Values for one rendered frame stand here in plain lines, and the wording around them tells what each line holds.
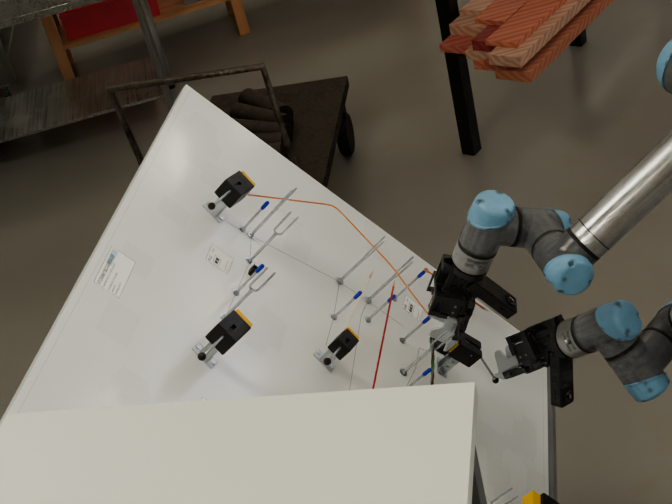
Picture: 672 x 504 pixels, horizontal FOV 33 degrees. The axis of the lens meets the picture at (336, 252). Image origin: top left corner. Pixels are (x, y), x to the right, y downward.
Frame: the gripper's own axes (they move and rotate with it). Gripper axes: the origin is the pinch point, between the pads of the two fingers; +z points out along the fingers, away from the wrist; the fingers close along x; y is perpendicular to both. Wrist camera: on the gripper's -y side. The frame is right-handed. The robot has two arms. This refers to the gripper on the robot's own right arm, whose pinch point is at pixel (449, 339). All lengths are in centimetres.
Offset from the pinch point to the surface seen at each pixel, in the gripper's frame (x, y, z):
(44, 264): -229, 116, 214
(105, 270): 22, 66, -22
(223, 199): -4, 49, -21
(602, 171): -233, -112, 106
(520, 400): -3.9, -21.1, 17.4
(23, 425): 82, 67, -53
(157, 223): 5, 60, -19
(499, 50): -230, -51, 59
